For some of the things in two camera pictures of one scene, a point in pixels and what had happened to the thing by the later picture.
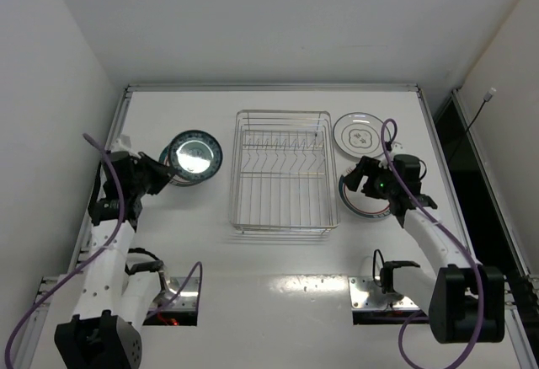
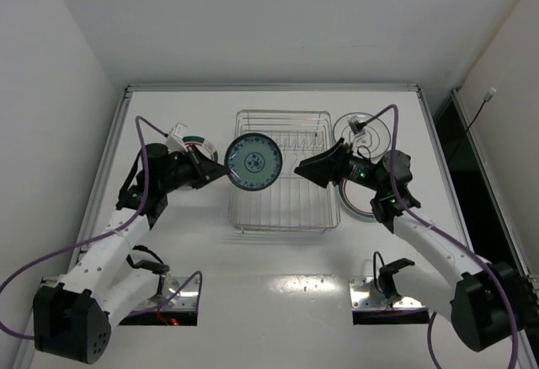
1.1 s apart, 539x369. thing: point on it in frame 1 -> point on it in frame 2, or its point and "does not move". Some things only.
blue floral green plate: [195, 156] -> [254, 161]
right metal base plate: [365, 295] does not move
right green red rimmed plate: [360, 205] does not move
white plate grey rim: [360, 134] does not move
